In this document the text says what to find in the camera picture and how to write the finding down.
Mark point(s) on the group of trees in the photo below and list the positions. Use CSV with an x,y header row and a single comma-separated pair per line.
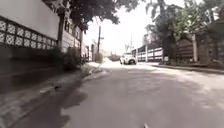
x,y
186,18

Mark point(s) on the grey asphalt road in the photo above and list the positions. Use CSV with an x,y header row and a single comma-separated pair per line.
x,y
146,96

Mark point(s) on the white car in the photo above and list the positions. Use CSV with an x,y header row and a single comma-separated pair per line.
x,y
128,59

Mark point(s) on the utility pole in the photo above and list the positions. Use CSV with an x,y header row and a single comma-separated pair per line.
x,y
99,41

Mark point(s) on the fence with pale posts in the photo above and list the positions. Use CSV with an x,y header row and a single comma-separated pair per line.
x,y
173,51

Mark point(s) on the dark bush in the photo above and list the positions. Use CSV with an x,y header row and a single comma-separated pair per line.
x,y
71,58

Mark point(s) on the dirt sidewalk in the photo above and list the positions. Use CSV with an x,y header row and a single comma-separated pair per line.
x,y
30,90

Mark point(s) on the large overhanging tree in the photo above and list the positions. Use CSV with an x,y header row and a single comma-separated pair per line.
x,y
96,10

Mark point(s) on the pale sidewalk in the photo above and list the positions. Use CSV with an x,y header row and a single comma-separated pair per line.
x,y
193,67

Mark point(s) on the wall with lattice blocks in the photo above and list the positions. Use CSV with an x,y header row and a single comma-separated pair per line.
x,y
26,40

